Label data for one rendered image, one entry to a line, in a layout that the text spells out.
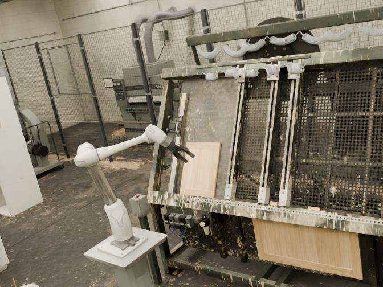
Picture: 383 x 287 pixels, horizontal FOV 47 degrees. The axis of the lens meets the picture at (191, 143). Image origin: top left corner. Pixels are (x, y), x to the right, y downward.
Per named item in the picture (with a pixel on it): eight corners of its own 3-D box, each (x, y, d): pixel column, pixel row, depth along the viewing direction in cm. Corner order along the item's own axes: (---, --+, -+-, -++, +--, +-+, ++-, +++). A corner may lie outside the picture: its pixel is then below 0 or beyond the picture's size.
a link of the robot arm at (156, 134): (167, 133, 341) (165, 133, 354) (151, 121, 339) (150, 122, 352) (159, 144, 340) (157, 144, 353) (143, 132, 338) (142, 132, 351)
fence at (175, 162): (171, 193, 414) (168, 192, 411) (184, 94, 426) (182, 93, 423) (175, 193, 411) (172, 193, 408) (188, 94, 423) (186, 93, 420)
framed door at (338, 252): (260, 257, 397) (259, 258, 396) (251, 201, 382) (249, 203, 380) (363, 278, 342) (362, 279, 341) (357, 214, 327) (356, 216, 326)
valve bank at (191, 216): (161, 234, 404) (155, 211, 398) (171, 227, 415) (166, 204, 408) (206, 244, 374) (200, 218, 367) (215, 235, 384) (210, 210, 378)
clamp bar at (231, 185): (226, 199, 376) (210, 196, 357) (243, 65, 392) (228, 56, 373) (236, 200, 370) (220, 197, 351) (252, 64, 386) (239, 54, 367)
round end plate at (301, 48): (247, 103, 451) (234, 24, 428) (249, 102, 455) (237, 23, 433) (323, 101, 402) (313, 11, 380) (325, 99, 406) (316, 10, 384)
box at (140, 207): (133, 216, 410) (129, 199, 405) (141, 210, 419) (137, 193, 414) (142, 218, 403) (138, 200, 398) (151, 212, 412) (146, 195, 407)
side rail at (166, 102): (155, 191, 434) (147, 189, 425) (171, 82, 448) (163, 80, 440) (159, 191, 430) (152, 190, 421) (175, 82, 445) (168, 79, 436)
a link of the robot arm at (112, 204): (114, 232, 367) (111, 220, 387) (132, 223, 369) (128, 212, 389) (72, 152, 339) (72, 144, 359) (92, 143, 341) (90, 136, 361)
